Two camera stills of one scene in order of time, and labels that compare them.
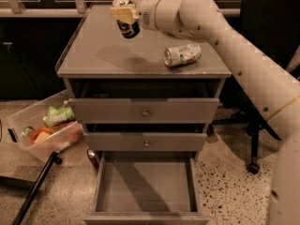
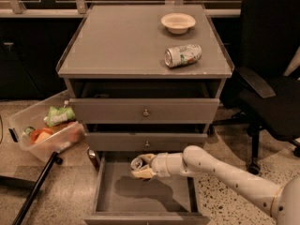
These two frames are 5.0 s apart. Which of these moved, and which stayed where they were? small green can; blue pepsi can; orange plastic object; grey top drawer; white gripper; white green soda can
Moved: white gripper; blue pepsi can
Stayed: grey top drawer; orange plastic object; white green soda can; small green can
